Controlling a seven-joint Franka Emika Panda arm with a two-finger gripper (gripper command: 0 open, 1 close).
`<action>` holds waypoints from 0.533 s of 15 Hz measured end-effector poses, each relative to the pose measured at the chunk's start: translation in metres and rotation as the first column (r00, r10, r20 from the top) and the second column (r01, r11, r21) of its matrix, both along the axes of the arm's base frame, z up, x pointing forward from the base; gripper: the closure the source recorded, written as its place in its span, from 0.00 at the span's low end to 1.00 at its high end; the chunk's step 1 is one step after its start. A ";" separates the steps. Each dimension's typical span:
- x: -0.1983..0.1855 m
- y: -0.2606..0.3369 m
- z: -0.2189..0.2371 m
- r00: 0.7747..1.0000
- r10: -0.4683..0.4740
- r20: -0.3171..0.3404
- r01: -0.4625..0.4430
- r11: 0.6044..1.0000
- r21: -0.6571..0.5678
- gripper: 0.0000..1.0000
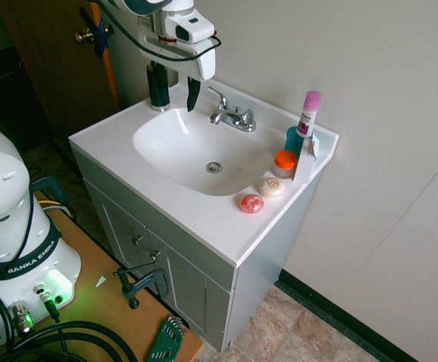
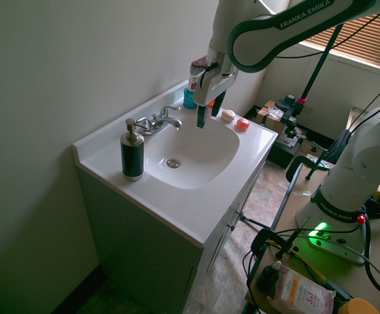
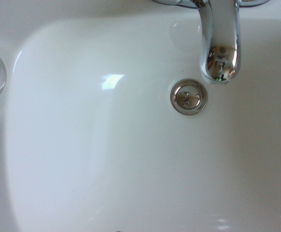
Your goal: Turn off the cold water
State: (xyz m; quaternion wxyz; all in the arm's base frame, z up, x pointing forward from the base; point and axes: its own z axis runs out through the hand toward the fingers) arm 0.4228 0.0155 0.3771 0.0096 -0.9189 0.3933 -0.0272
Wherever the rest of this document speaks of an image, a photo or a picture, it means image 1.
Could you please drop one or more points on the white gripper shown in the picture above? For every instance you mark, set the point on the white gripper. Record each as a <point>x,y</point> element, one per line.
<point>203,60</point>

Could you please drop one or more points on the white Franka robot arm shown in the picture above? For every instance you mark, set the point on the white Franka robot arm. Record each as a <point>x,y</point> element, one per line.
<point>0,188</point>

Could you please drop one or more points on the dark aerosol can silver rim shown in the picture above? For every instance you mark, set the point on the dark aerosol can silver rim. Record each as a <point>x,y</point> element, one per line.
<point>151,92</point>

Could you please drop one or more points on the chrome faucet body with spout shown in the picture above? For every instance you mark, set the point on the chrome faucet body with spout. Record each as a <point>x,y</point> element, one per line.
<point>233,120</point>

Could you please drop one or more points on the chrome sink drain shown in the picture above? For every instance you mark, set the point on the chrome sink drain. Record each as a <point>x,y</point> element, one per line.
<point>214,167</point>

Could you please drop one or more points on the blue tape strip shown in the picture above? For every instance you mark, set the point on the blue tape strip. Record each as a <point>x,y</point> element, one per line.
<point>100,37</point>

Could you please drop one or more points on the brass door knob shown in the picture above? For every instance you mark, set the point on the brass door knob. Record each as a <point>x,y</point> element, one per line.
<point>84,36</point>

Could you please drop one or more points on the brown wooden door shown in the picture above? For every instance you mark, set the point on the brown wooden door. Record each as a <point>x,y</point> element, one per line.
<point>60,86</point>

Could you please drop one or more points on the white vanity sink top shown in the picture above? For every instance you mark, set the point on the white vanity sink top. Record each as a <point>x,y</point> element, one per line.
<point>173,211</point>

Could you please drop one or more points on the teal blue plastic cup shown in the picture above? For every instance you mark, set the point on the teal blue plastic cup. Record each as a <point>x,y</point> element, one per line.
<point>291,141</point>

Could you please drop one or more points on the clear jar with orange lid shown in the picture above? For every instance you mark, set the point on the clear jar with orange lid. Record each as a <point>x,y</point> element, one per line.
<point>284,162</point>

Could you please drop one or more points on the white roll-on bottle pink cap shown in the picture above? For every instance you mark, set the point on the white roll-on bottle pink cap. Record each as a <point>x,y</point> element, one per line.
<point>306,120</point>

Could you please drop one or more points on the cream round soap bar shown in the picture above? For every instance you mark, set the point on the cream round soap bar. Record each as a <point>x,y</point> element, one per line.
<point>272,187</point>

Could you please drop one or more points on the red round soap bar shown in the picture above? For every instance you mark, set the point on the red round soap bar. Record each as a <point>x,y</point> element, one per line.
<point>252,203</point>

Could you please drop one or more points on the grey cabinet door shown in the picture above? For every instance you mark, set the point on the grey cabinet door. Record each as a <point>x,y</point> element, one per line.
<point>186,290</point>
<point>117,222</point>

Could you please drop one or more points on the white cardboard carton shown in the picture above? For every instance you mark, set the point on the white cardboard carton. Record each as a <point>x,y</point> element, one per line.
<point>303,166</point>

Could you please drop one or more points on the metal cabinet door knob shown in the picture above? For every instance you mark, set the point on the metal cabinet door knob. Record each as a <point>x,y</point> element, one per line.
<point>138,240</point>
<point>155,255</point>

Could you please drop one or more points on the grey vanity cabinet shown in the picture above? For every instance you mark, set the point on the grey vanity cabinet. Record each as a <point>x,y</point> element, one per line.
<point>271,256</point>

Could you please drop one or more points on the dark metal C-clamp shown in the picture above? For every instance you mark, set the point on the dark metal C-clamp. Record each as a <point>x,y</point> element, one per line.
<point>154,281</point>

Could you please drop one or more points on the white paper scrap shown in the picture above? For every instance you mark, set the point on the white paper scrap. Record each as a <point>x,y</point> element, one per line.
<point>100,281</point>

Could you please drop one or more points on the green hex key set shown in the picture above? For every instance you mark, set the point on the green hex key set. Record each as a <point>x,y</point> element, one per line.
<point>167,341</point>

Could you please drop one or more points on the black wall baseboard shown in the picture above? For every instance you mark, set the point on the black wall baseboard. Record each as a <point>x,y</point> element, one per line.
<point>339,313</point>

